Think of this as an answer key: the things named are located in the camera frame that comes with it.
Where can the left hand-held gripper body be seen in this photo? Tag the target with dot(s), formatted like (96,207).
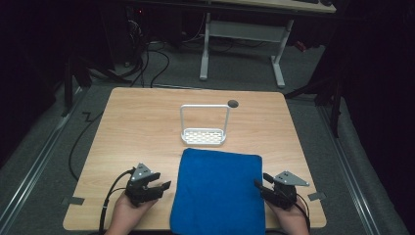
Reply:
(138,187)

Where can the blue towel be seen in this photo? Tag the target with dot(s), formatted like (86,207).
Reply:
(218,192)

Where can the white-legged desk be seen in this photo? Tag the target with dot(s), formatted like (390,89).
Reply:
(248,31)

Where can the person's left hand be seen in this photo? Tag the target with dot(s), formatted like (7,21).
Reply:
(125,213)

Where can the person's right hand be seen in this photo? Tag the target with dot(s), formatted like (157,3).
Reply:
(292,220)

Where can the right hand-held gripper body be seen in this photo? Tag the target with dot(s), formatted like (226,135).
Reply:
(284,192)

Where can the white towel rack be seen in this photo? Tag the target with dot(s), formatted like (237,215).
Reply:
(204,135)

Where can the black stand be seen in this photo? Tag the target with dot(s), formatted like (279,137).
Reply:
(78,75)
(326,94)

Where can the grey tape patch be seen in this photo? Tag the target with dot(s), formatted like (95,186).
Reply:
(316,196)
(73,200)

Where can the red object on floor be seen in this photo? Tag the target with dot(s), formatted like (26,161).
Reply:
(300,46)

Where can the metal floor rail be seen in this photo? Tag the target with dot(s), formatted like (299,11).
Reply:
(32,163)
(350,169)

